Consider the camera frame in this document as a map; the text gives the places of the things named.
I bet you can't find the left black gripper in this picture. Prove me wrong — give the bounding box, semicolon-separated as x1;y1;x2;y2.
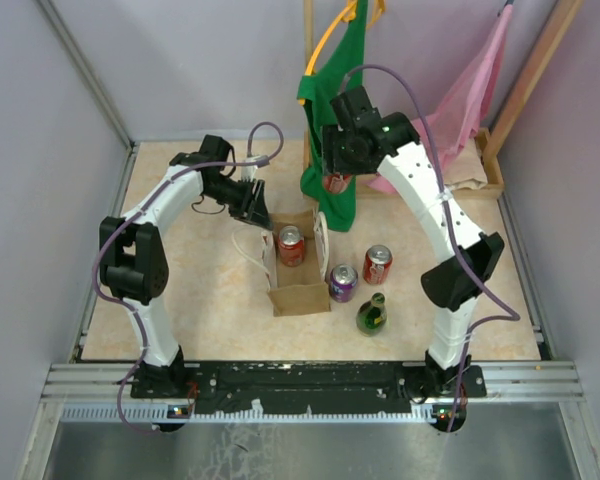
206;176;275;231

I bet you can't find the red cola can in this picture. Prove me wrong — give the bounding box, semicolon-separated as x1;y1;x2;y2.
278;225;305;267
363;244;393;285
322;174;353;194

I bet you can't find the watermelon print canvas bag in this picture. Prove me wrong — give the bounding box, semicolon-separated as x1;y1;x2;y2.
231;209;331;317

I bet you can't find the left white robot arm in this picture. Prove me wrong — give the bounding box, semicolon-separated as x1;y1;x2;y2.
92;135;273;397

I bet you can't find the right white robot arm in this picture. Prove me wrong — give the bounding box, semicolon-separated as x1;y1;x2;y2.
322;86;504;396

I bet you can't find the wooden tray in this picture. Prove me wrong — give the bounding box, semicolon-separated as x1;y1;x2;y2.
303;126;505;201

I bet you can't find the green t-shirt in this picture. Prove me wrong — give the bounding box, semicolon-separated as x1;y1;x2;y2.
298;1;368;232

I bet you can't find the purple soda can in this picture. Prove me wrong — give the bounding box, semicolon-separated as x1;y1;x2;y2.
329;263;358;303

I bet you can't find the beige cloth in tray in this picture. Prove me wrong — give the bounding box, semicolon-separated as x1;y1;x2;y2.
444;139;488;190

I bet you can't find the pink shirt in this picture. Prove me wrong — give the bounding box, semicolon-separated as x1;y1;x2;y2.
367;4;514;194

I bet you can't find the yellow clothes hanger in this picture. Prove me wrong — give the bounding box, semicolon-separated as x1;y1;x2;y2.
297;1;386;124

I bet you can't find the green glass bottle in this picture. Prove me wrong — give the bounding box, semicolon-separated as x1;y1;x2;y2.
356;292;388;336

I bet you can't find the wooden rack frame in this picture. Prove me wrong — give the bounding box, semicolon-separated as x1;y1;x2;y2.
303;0;583;159

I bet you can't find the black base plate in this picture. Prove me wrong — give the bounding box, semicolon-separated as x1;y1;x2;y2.
131;360;486;415

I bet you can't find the aluminium rail frame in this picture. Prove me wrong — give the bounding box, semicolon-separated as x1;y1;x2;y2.
17;0;600;480

